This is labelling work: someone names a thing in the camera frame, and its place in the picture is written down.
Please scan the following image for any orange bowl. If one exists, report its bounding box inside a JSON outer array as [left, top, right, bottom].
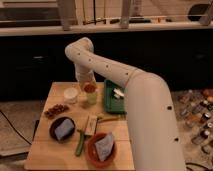
[[86, 133, 117, 168]]

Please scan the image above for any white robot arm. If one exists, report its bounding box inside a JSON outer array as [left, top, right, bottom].
[[65, 37, 186, 171]]

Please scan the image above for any brown grape bunch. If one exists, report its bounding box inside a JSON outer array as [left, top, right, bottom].
[[44, 104, 69, 118]]

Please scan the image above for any white plastic cup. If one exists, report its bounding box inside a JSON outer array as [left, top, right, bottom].
[[63, 87, 78, 104]]

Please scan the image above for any white object in tray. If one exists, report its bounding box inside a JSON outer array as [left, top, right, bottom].
[[113, 88, 124, 99]]

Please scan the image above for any wooden shelf rail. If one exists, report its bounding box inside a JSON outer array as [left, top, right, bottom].
[[0, 21, 213, 36]]

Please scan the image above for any green cucumber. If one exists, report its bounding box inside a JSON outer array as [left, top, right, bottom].
[[75, 129, 86, 157]]

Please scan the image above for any blue cloth in black bowl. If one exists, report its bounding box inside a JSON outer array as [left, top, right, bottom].
[[55, 119, 74, 140]]

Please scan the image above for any blue cloth in orange bowl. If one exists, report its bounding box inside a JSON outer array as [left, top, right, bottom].
[[95, 133, 114, 162]]

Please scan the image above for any green tray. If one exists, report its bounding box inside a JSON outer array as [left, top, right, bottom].
[[104, 80, 125, 114]]

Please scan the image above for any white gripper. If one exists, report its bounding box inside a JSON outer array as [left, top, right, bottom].
[[75, 64, 96, 88]]

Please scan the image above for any black bowl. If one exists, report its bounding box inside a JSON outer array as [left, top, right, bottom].
[[49, 117, 75, 142]]

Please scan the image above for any green plastic cup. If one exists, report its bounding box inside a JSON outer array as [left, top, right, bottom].
[[86, 91, 98, 105]]

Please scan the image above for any cleaver knife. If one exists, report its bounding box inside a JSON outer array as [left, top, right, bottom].
[[84, 114, 125, 137]]

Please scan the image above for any red apple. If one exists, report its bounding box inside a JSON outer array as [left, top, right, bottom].
[[84, 84, 96, 93]]

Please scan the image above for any black cable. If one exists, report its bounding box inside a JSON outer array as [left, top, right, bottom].
[[0, 109, 32, 146]]

